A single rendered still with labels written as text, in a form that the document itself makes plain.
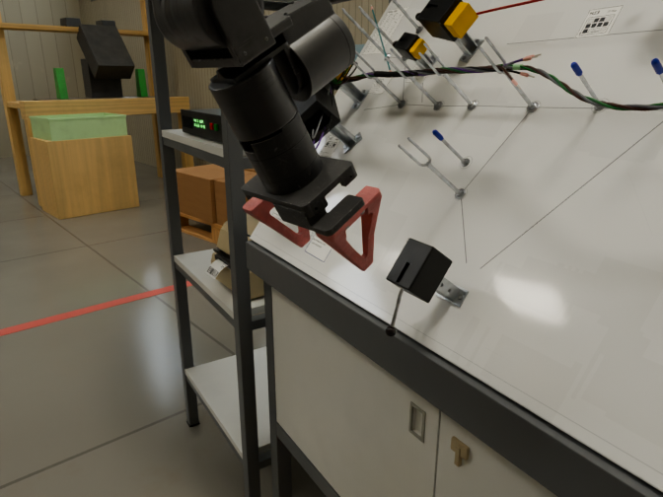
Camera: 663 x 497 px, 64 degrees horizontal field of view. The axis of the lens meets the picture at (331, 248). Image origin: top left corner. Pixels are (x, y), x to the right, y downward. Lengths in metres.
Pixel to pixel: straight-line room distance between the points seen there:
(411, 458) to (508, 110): 0.55
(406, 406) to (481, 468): 0.15
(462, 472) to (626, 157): 0.46
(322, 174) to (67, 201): 4.87
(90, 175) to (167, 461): 3.73
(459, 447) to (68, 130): 4.77
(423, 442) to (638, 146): 0.50
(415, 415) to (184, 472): 1.17
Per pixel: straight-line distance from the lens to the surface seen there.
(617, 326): 0.62
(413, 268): 0.65
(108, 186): 5.38
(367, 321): 0.81
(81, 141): 5.26
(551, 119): 0.81
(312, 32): 0.47
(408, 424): 0.87
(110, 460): 2.03
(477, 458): 0.78
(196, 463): 1.93
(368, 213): 0.46
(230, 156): 1.19
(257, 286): 1.37
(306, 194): 0.45
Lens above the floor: 1.21
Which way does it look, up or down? 18 degrees down
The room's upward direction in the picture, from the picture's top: straight up
